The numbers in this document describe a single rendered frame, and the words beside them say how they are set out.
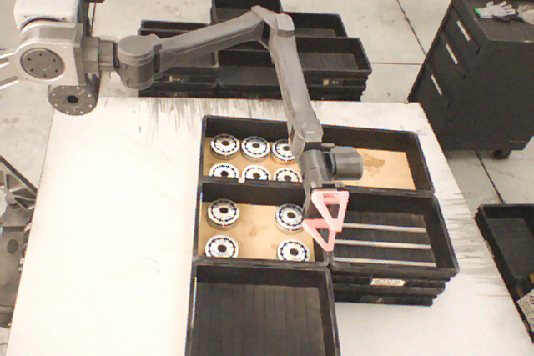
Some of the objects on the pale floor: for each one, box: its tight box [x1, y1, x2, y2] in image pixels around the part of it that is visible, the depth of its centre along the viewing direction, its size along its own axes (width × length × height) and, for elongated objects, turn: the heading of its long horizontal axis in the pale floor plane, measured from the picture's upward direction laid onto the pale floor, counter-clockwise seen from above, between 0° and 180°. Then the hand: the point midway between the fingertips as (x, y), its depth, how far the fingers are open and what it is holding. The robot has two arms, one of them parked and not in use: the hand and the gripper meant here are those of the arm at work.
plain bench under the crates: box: [5, 96, 534, 356], centre depth 208 cm, size 160×160×70 cm
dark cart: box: [407, 0, 534, 159], centre depth 309 cm, size 60×45×90 cm
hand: (332, 237), depth 98 cm, fingers open, 6 cm apart
